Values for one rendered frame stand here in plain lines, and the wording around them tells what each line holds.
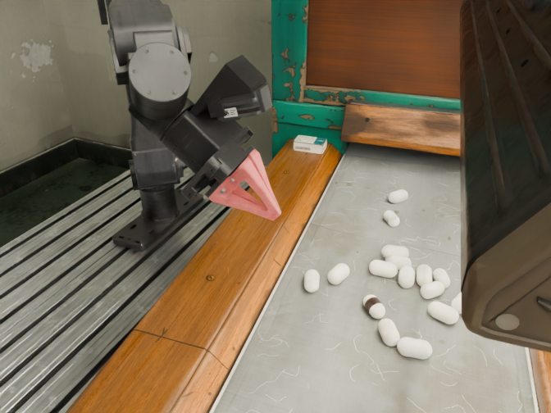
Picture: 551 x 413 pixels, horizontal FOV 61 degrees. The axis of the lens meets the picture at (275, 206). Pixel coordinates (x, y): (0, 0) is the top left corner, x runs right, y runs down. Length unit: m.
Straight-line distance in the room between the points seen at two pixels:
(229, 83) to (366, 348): 0.32
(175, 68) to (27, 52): 2.27
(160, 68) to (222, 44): 1.68
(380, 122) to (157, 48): 0.53
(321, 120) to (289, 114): 0.07
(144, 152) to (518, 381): 0.61
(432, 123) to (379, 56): 0.16
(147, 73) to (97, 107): 2.27
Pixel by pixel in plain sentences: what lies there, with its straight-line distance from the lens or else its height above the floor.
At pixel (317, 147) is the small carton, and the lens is 0.91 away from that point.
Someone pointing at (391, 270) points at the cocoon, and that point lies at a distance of 0.63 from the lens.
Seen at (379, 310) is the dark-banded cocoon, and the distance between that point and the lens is 0.57.
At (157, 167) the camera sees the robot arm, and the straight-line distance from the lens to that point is 0.80.
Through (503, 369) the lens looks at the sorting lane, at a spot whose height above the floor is 0.74.
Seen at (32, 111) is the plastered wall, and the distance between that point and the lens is 2.74.
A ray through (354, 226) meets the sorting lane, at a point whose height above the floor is 0.74.
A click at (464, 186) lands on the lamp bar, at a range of 0.20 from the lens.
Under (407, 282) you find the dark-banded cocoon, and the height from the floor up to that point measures 0.75.
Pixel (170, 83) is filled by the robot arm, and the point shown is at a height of 1.02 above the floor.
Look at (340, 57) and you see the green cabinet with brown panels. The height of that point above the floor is 0.93.
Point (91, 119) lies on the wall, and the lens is 2.78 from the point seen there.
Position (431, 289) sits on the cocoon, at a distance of 0.62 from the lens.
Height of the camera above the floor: 1.14
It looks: 31 degrees down
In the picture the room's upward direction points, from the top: straight up
